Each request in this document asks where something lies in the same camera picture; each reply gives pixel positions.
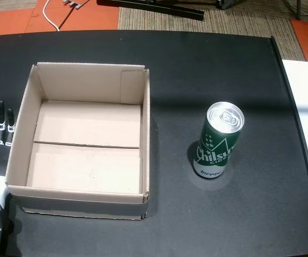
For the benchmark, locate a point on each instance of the black stand base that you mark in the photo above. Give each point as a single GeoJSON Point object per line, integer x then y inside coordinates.
{"type": "Point", "coordinates": [230, 4]}

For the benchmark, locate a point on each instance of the white table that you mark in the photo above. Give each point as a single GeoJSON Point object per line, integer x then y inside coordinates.
{"type": "Point", "coordinates": [306, 107]}

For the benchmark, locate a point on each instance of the black metal stand leg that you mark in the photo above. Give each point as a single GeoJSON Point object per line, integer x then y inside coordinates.
{"type": "Point", "coordinates": [298, 10]}

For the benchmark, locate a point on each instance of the grey comb-shaped metal bracket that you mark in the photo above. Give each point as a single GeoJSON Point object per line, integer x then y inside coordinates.
{"type": "Point", "coordinates": [74, 3]}

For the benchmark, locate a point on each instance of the long black metal bar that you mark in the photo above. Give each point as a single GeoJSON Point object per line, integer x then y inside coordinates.
{"type": "Point", "coordinates": [169, 9]}

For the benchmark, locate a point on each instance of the open cardboard box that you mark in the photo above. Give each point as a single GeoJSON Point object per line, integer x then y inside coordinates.
{"type": "Point", "coordinates": [89, 123]}

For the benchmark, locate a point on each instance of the green and white soda can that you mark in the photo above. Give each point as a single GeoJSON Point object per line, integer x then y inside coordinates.
{"type": "Point", "coordinates": [215, 144]}

